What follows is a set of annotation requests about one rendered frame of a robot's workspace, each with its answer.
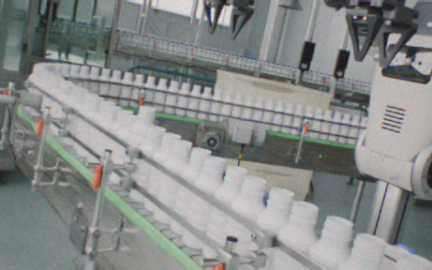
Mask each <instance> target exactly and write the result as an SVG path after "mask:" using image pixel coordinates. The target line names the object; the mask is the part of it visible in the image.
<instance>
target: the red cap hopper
mask: <svg viewBox="0 0 432 270"><path fill-rule="evenodd" d="M147 1H148V4H147ZM199 1H200V0H195V2H194V6H193V14H192V18H191V22H181V21H177V20H174V19H170V18H163V17H159V16H156V15H152V14H150V12H151V8H152V4H153V0H143V2H142V11H141V16H140V24H139V28H138V35H137V37H138V38H139V37H140V34H142V44H143V42H144V39H145V36H146V35H147V30H148V27H149V28H150V30H151V32H152V33H153V34H154V35H155V34H156V31H155V30H154V28H152V26H151V25H150V23H149V22H151V23H152V24H153V25H154V27H155V28H156V30H157V31H158V33H159V34H160V35H161V36H163V34H162V33H161V30H160V28H158V26H157V25H156V22H155V21H154V20H156V21H161V22H164V23H174V24H177V25H182V26H184V27H187V28H186V29H184V30H183V31H182V32H181V33H179V34H177V35H176V36H174V37H173V39H177V38H178V37H180V36H181V35H183V34H184V33H185V32H187V30H188V34H186V35H185V36H184V37H183V38H181V40H184V39H187V48H189V45H191V41H192V38H193V34H194V33H196V32H197V31H198V34H197V38H196V42H195V46H198V49H199V47H200V43H201V35H202V31H203V27H204V19H205V13H204V7H203V6H202V10H201V17H200V22H199V24H195V21H196V17H197V12H198V8H199ZM146 5H147V7H146ZM145 10H146V12H145ZM143 23H144V26H143ZM142 28H143V30H142ZM194 28H195V29H194ZM136 62H137V64H139V65H141V64H142V61H140V58H138V61H137V58H136V57H133V61H132V65H131V66H134V65H136ZM140 70H141V69H140V68H136V70H135V69H134V70H133V71H132V80H131V81H132V82H133V81H134V82H135V81H136V77H137V74H138V75H140ZM134 71H135V75H134ZM183 81H184V77H180V80H179V83H178V87H177V89H178V91H180V90H182V87H183ZM187 83H188V84H189V88H188V92H189V93H190V91H191V87H192V83H193V79H192V78H187Z"/></svg>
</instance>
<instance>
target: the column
mask: <svg viewBox="0 0 432 270"><path fill-rule="evenodd" d="M283 1H284V0H272V3H271V7H270V10H269V14H268V22H267V25H266V28H265V33H264V36H263V43H262V47H261V54H260V58H259V60H261V63H262V61H265V63H264V64H266V61H269V63H268V65H269V66H270V65H271V62H273V63H274V56H275V53H276V46H277V42H278V40H279V32H280V28H281V24H282V22H283V18H284V10H285V8H284V7H279V6H278V4H279V3H281V2H283Z"/></svg>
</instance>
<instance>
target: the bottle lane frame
mask: <svg viewBox="0 0 432 270"><path fill-rule="evenodd" d="M21 122H22V127H23V128H24V129H25V135H24V140H25V141H26V142H27V143H24V144H23V147H22V159H19V158H18V157H17V155H16V163H17V164H18V166H19V168H21V169H22V172H23V173H25V175H26V176H27V177H28V179H29V180H30V181H31V182H32V181H33V180H34V177H35V171H34V166H35V165H36V164H37V157H38V147H39V141H40V136H41V132H40V136H37V124H36V123H34V121H33V120H30V119H29V118H28V116H27V115H25V114H23V115H22V121H21ZM43 157H44V159H43V164H42V166H43V167H44V168H54V167H55V164H56V162H55V161H56V160H57V158H60V161H59V169H55V170H54V171H49V170H44V173H43V174H42V175H41V180H40V182H41V183H51V182H53V179H54V173H58V175H57V181H56V184H54V185H42V187H41V188H40V189H39V190H38V192H39V193H40V194H41V195H42V196H43V197H44V200H45V201H47V202H48V204H49V206H50V207H51V208H52V209H53V210H54V212H55V213H56V214H57V216H58V217H60V219H61V220H62V221H63V222H64V223H65V225H66V226H67V227H68V228H69V229H70V223H71V218H72V214H73V212H74V211H75V208H78V209H79V210H80V211H81V212H82V213H83V214H84V215H85V216H86V218H87V227H88V228H90V227H91V226H92V220H93V215H94V212H95V206H96V201H97V188H98V187H97V188H93V179H94V174H93V172H91V171H90V170H89V169H85V167H84V165H83V164H82V163H80V162H79V161H78V159H77V158H75V157H73V155H71V154H70V153H69V152H68V151H67V150H66V149H65V147H62V146H61V144H59V142H56V141H55V140H54V138H52V137H51V136H50V135H49V134H47V139H46V143H45V149H44V154H43ZM118 216H121V217H122V218H124V220H123V224H122V228H121V231H120V232H119V231H118V232H115V233H103V234H102V237H101V238H99V239H98V244H97V249H110V248H112V244H113V238H114V236H115V235H116V234H117V235H118V237H119V242H118V249H117V250H113V251H111V252H103V253H99V254H98V255H97V258H95V259H94V261H95V262H96V264H97V265H98V267H99V268H100V269H101V270H204V267H202V268H200V267H199V264H198V263H196V262H195V261H194V260H193V257H191V256H188V255H187V254H186V253H184V251H183V248H182V247H177V245H176V244H174V243H173V242H172V241H171V239H169V238H167V237H166V235H165V234H164V233H162V232H163V231H160V230H159V229H158V228H156V227H155V226H154V223H151V222H149V221H148V220H147V219H146V218H145V217H143V216H142V215H141V214H140V213H139V212H138V210H135V209H134V208H133V207H132V206H130V205H129V203H128V202H126V201H124V200H123V197H120V196H118V194H117V193H116V191H113V190H112V189H111V188H110V187H109V186H107V188H106V192H105V197H104V202H103V206H102V216H101V220H100V224H99V228H101V229H102V230H112V229H115V228H116V227H117V219H118ZM88 228H87V233H86V242H85V246H84V248H86V246H87V245H88V244H89V238H90V234H89V232H88Z"/></svg>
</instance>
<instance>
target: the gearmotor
mask: <svg viewBox="0 0 432 270"><path fill-rule="evenodd" d="M265 137H266V129H265V126H264V125H263V124H258V123H253V122H248V121H246V120H237V119H230V118H228V117H227V118H225V119H223V120H222V121H221V123H220V124H219V123H215V122H209V121H204V120H202V121H199V127H198V131H197V136H196V140H195V142H194V147H199V148H203V149H206V150H209V151H210V152H211V154H216V155H220V151H221V147H222V143H230V144H236V145H241V147H242V150H241V154H240V156H239V161H238V165H237V167H239V166H240V162H241V158H242V151H243V147H244V148H245V146H246V147H257V148H260V147H263V143H264V141H265Z"/></svg>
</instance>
